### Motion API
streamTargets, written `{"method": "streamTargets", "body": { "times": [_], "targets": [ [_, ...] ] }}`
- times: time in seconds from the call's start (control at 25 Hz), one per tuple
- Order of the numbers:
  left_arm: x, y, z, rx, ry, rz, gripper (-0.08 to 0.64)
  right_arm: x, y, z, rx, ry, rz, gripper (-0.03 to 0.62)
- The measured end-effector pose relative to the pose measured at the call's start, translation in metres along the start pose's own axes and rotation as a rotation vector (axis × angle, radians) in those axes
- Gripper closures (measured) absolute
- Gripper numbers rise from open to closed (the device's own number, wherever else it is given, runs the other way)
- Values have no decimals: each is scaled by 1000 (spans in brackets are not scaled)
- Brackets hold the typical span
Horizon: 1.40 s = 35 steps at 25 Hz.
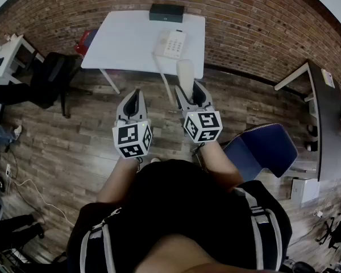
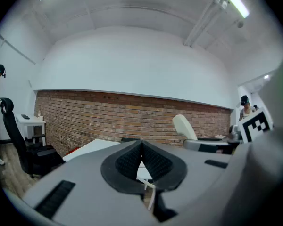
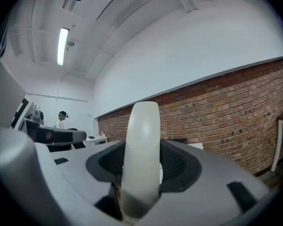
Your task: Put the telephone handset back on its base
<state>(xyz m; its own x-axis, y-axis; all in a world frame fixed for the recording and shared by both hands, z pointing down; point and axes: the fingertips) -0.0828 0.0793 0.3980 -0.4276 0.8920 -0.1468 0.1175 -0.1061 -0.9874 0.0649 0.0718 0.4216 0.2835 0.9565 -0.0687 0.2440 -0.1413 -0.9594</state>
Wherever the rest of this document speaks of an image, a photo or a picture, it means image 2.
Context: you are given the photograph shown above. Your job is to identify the dark desk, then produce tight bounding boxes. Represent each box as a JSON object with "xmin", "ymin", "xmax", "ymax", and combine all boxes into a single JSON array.
[{"xmin": 198, "ymin": 137, "xmax": 241, "ymax": 143}]

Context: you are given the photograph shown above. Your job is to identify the black office chair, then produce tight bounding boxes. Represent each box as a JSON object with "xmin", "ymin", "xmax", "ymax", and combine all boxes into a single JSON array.
[{"xmin": 0, "ymin": 97, "xmax": 65, "ymax": 179}]

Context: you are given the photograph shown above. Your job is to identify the white plastic device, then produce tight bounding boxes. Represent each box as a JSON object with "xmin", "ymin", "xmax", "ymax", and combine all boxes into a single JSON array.
[{"xmin": 172, "ymin": 113, "xmax": 199, "ymax": 141}]

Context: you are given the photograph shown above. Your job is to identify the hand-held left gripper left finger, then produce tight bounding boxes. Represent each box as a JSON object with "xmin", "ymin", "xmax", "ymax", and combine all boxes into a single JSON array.
[{"xmin": 100, "ymin": 140, "xmax": 146, "ymax": 194}]

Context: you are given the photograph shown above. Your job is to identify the white ceiling pipes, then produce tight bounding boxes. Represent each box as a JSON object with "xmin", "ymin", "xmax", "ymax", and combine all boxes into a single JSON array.
[{"xmin": 183, "ymin": 0, "xmax": 225, "ymax": 48}]

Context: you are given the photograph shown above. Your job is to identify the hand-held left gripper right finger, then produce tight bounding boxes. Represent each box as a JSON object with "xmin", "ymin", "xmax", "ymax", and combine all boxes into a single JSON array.
[{"xmin": 141, "ymin": 140, "xmax": 187, "ymax": 191}]

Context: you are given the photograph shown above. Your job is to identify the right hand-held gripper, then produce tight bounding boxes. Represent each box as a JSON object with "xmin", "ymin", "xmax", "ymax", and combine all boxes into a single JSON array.
[{"xmin": 183, "ymin": 107, "xmax": 274, "ymax": 155}]

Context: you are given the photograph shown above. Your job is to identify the small white side table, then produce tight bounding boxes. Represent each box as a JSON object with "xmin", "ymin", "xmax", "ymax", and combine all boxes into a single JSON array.
[{"xmin": 15, "ymin": 113, "xmax": 47, "ymax": 146}]

